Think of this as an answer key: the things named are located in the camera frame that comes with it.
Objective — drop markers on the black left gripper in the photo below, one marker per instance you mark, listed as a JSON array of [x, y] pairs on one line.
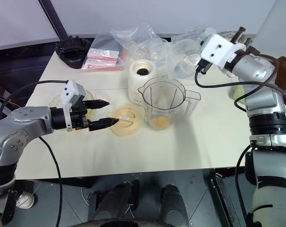
[[77, 118]]

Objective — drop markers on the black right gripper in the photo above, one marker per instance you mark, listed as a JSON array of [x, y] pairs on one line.
[[205, 66]]

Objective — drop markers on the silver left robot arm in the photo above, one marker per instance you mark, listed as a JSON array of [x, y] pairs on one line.
[[27, 123]]

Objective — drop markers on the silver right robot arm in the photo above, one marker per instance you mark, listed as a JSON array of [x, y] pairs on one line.
[[263, 111]]

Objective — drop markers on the beige round blender lid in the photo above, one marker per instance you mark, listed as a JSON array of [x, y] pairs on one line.
[[129, 125]]

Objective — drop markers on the pale green jar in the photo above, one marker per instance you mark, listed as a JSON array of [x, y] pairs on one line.
[[237, 93]]

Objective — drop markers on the white blender base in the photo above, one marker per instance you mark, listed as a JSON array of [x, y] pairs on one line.
[[138, 80]]

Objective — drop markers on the clear plastic blender jar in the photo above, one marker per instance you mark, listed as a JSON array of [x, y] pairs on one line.
[[166, 101]]

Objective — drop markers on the orange segments in jar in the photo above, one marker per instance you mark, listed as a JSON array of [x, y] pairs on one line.
[[161, 122]]

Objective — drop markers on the black crumpled stand base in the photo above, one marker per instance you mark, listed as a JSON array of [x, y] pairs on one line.
[[73, 50]]

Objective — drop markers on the clear plastic containers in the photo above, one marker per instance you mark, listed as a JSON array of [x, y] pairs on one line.
[[183, 59]]

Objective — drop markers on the clear plastic bag with items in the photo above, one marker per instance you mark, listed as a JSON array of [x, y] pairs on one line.
[[192, 34]]

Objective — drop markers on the clear glass plate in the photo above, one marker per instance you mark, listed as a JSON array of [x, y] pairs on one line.
[[56, 100]]

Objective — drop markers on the small clear plastic cup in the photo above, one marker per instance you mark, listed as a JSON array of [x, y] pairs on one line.
[[158, 50]]

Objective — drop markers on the red zip bags stack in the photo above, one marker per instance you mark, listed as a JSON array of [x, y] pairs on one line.
[[102, 55]]

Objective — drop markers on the clear crumpled plastic bag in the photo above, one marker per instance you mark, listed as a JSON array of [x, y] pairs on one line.
[[133, 35]]

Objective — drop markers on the brown paper bag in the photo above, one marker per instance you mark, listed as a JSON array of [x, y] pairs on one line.
[[285, 71]]

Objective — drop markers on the dark rounded robot foot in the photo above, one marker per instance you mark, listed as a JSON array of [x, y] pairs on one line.
[[173, 205], [116, 201]]

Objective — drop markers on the black slanted pole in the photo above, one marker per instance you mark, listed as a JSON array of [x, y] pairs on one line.
[[55, 19]]

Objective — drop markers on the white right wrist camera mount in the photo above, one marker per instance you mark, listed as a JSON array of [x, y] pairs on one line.
[[222, 48]]

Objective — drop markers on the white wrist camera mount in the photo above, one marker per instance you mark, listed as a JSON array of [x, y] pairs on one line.
[[222, 48], [73, 91]]

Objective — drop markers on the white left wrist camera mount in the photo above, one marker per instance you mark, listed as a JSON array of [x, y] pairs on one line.
[[73, 91]]

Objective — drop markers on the black metal frame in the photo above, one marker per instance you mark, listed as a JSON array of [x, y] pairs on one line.
[[227, 198]]

